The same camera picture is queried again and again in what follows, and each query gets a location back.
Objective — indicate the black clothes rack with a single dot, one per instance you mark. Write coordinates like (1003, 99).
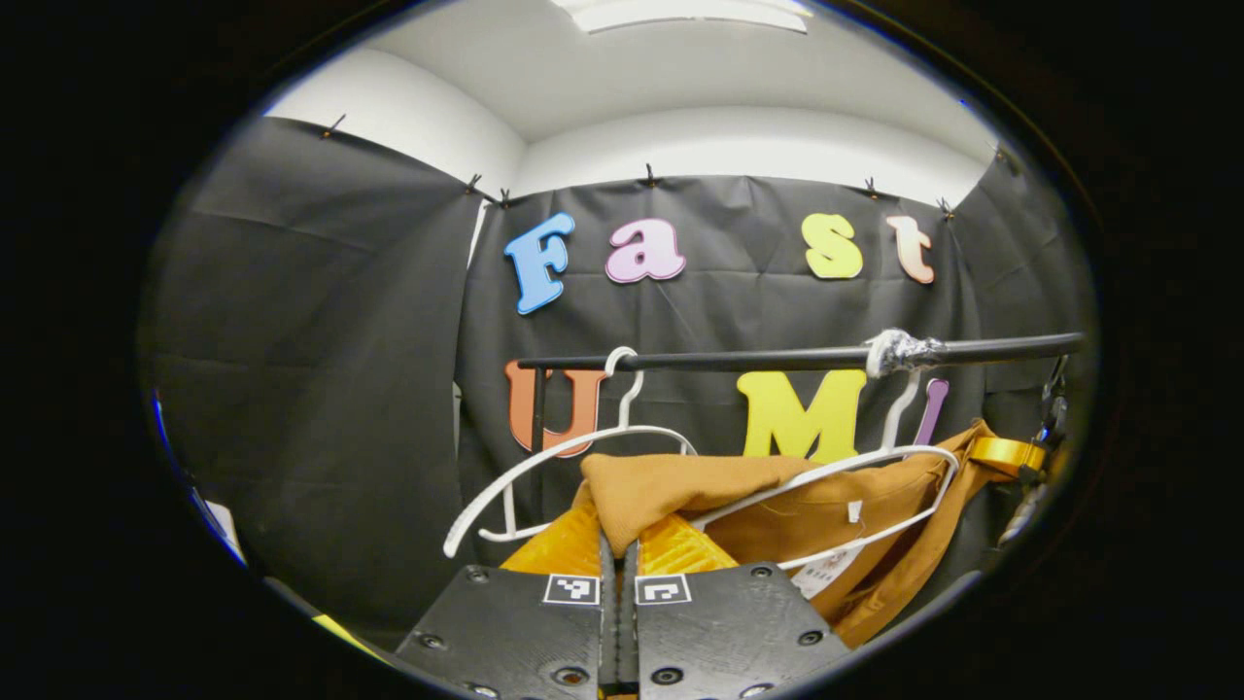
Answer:
(758, 359)

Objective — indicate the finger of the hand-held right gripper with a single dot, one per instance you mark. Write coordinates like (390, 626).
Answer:
(1011, 454)

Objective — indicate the brown jacket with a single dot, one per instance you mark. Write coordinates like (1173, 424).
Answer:
(680, 486)

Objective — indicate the white hanger with taped hook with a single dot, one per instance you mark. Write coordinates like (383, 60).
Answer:
(899, 408)

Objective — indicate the white empty hanger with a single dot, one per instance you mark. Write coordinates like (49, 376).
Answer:
(632, 429)

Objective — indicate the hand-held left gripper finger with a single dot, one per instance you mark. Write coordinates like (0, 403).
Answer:
(628, 632)
(608, 622)

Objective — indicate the black backdrop cloth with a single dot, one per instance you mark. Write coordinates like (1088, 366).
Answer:
(321, 369)

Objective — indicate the row of black cloth clips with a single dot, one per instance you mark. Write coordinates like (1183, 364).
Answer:
(648, 177)

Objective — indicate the large ceiling light panel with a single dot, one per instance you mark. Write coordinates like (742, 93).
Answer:
(680, 12)

